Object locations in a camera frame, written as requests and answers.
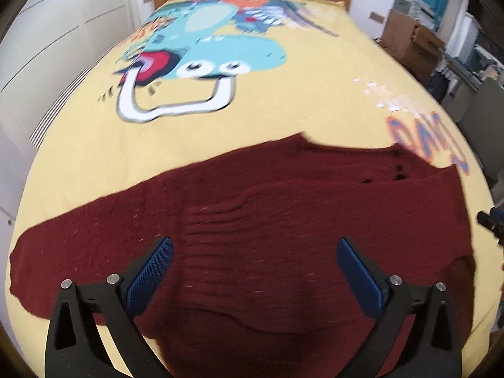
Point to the white wardrobe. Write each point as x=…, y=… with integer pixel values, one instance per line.
x=59, y=35

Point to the brown cardboard box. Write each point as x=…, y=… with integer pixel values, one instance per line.
x=411, y=41

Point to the yellow cartoon printed blanket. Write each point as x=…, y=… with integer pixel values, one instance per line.
x=283, y=118

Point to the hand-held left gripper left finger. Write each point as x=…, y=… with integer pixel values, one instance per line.
x=151, y=271

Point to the maroon knit sweater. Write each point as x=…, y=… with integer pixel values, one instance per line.
x=275, y=220

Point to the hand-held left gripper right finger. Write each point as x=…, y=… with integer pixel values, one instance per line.
x=360, y=273

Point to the grey green chair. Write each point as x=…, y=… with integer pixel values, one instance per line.
x=486, y=118

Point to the grey storage box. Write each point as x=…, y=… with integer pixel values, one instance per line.
x=404, y=4

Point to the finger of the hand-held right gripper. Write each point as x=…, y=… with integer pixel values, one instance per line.
x=494, y=220

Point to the dark bag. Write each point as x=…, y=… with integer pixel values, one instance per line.
x=439, y=86

